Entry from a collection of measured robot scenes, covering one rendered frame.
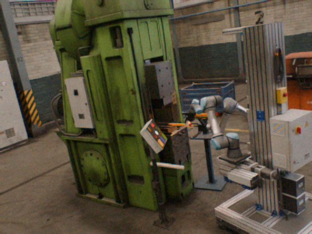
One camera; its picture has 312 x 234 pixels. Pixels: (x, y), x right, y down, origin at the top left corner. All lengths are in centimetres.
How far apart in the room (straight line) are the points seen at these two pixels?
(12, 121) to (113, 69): 504
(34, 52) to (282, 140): 774
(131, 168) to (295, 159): 201
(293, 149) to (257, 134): 39
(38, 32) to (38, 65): 91
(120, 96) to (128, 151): 71
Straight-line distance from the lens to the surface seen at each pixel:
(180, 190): 406
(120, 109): 381
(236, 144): 313
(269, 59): 286
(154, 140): 319
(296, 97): 689
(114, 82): 378
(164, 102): 372
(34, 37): 956
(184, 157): 404
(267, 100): 293
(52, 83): 969
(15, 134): 848
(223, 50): 1194
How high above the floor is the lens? 207
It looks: 15 degrees down
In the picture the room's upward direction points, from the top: 9 degrees counter-clockwise
